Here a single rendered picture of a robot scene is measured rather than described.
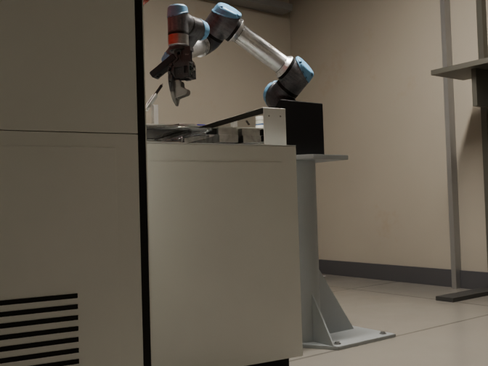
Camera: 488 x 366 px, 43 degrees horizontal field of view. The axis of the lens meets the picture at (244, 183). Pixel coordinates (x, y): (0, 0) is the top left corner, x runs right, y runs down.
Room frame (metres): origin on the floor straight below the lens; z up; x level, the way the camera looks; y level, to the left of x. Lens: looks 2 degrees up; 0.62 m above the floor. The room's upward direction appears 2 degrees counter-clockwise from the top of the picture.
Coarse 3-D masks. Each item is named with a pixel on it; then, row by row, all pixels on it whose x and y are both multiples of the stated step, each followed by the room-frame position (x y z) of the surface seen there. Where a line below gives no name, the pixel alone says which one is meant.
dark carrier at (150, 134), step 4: (148, 132) 2.28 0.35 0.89; (152, 132) 2.29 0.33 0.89; (156, 132) 2.29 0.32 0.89; (160, 132) 2.29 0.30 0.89; (164, 132) 2.30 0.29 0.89; (168, 132) 2.30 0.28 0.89; (172, 132) 2.31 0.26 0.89; (176, 132) 2.31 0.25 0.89; (192, 132) 2.32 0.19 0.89; (196, 132) 2.33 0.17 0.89; (148, 136) 2.40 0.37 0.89; (152, 136) 2.40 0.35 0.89; (156, 136) 2.41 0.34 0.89; (160, 136) 2.41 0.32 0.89; (164, 136) 2.42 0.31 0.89; (184, 136) 2.44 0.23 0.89
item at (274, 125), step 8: (264, 112) 2.19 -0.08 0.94; (272, 112) 2.20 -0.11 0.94; (280, 112) 2.22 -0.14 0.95; (264, 120) 2.19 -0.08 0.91; (272, 120) 2.20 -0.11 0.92; (280, 120) 2.22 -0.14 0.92; (264, 128) 2.19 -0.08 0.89; (272, 128) 2.20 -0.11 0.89; (280, 128) 2.22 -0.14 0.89; (264, 136) 2.19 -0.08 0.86; (272, 136) 2.20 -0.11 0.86; (280, 136) 2.22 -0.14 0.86; (264, 144) 2.19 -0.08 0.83; (272, 144) 2.20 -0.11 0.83; (280, 144) 2.22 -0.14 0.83
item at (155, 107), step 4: (156, 96) 2.60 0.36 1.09; (152, 100) 2.59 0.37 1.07; (148, 104) 2.58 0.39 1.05; (148, 108) 2.58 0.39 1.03; (152, 108) 2.60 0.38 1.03; (156, 108) 2.60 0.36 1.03; (152, 112) 2.60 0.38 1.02; (156, 112) 2.60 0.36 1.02; (152, 116) 2.60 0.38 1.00; (156, 116) 2.60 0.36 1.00; (152, 120) 2.60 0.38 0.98; (156, 120) 2.60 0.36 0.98
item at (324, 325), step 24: (312, 168) 2.70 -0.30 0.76; (312, 192) 2.70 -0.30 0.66; (312, 216) 2.69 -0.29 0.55; (312, 240) 2.69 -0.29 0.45; (312, 264) 2.69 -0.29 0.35; (312, 288) 2.68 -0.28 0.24; (312, 312) 2.68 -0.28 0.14; (336, 312) 2.86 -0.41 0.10; (312, 336) 2.68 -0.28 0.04; (336, 336) 2.77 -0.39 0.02; (360, 336) 2.76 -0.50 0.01; (384, 336) 2.75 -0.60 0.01
